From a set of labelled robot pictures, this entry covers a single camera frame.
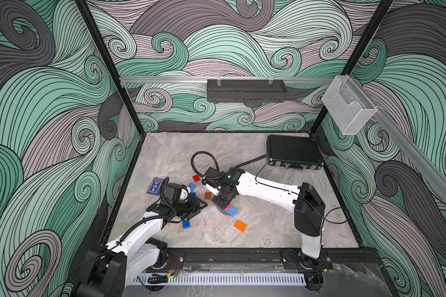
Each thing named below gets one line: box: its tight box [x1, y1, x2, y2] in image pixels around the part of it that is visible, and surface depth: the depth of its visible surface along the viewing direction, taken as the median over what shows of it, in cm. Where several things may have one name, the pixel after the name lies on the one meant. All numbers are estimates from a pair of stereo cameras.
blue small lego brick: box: [182, 219, 192, 230], surface depth 83 cm
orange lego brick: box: [234, 219, 247, 233], surface depth 83 cm
